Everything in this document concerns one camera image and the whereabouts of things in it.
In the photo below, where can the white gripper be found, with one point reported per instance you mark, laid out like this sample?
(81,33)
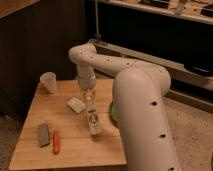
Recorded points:
(87,83)

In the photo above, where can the clear plastic bottle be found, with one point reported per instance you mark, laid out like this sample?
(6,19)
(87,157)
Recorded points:
(92,117)

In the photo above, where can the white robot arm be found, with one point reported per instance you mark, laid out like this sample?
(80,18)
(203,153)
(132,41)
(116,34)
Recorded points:
(137,92)

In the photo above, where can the green bowl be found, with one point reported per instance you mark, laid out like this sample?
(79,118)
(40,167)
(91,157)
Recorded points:
(112,111)

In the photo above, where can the translucent plastic cup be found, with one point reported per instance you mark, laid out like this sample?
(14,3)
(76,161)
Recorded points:
(48,79)

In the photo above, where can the wooden table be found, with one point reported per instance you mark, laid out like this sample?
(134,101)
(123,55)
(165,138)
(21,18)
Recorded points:
(78,149)

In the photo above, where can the grey rectangular block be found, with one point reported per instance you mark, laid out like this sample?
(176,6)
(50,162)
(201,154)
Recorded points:
(43,135)

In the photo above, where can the metal shelf rack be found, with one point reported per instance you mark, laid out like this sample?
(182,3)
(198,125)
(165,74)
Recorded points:
(183,47)

